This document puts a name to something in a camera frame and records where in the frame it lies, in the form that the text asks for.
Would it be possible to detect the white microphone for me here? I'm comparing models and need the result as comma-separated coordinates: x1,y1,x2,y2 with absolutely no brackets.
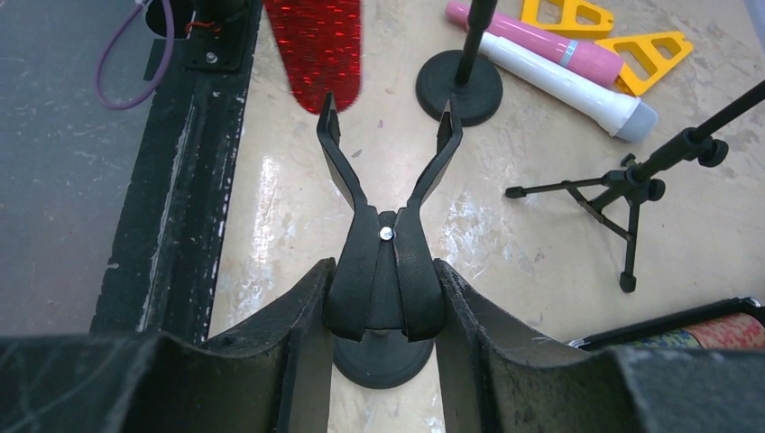
479,32,659,143

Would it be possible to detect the black poker chip case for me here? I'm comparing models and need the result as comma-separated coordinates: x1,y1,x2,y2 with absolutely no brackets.
568,297,764,352

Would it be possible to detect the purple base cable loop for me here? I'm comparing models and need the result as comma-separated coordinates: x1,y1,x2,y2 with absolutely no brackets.
95,0,176,111

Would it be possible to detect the yellow triangle stand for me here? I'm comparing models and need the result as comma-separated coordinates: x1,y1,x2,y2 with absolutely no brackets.
594,31,694,97
520,0,615,40

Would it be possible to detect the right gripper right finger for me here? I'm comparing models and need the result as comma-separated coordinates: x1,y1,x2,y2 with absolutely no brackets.
435,259,764,432

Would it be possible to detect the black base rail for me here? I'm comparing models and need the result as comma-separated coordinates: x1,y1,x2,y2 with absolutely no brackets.
90,1,263,344

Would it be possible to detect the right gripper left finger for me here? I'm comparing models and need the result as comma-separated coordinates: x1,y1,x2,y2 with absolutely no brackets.
1,258,336,432

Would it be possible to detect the yellow triangle stand far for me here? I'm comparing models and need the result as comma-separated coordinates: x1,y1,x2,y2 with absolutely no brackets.
594,31,694,97

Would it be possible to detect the pink microphone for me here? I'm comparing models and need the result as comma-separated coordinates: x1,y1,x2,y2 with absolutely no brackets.
479,13,624,93

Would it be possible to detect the black tripod mic stand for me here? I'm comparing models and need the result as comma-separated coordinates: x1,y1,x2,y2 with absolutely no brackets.
504,82,764,293

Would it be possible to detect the red glitter microphone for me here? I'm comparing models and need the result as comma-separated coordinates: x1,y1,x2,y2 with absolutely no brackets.
263,0,362,114

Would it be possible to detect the yellow triangle stand near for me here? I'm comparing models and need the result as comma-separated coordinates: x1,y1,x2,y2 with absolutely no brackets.
520,0,615,40

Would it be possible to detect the round-base mic stand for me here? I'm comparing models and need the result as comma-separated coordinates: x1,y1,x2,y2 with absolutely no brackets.
317,92,463,389
415,1,503,126

